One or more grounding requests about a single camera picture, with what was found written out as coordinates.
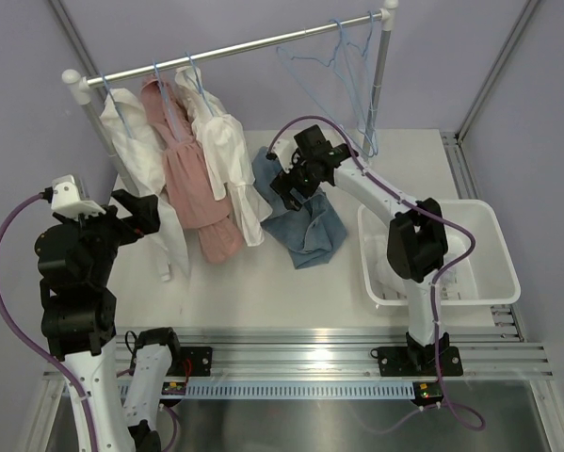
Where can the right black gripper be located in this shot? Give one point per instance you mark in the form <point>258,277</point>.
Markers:
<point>284,183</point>

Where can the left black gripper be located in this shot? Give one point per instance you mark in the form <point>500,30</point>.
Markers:
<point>143,214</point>

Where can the blue denim skirt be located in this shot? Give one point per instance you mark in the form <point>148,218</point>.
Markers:
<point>311,235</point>

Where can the white ruffled blouse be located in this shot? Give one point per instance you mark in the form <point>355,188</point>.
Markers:
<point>226,156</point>

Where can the light blue white skirt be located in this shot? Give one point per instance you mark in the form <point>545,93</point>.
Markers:
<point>457,283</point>

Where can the blue hanger of blouse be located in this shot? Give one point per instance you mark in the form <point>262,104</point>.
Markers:
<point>198,84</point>

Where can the blue hanger of denim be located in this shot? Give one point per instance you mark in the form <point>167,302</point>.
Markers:
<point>332,65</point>

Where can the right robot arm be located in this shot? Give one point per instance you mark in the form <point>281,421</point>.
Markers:
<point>416,238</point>

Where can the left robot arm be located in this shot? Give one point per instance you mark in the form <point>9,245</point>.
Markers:
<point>75,259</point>

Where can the white shirt on hanger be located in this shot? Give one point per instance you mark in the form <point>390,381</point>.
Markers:
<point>143,157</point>

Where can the blue hanger of dress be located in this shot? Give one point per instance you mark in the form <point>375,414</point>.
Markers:
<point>170,110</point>

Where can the blue hanger of shirt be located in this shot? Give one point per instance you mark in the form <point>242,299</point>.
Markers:
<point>109,95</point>

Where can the pink dress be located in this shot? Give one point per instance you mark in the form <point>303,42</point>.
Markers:
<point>187,181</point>

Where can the metal clothes rack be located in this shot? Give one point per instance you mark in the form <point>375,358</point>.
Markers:
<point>81,87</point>

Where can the white plastic basket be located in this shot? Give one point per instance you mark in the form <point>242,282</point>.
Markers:
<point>494,274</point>

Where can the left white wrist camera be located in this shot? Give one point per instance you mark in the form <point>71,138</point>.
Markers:
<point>70,199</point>

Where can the white slotted cable duct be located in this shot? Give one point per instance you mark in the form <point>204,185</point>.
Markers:
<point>291,390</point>

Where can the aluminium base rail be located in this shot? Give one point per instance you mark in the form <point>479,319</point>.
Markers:
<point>495,353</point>

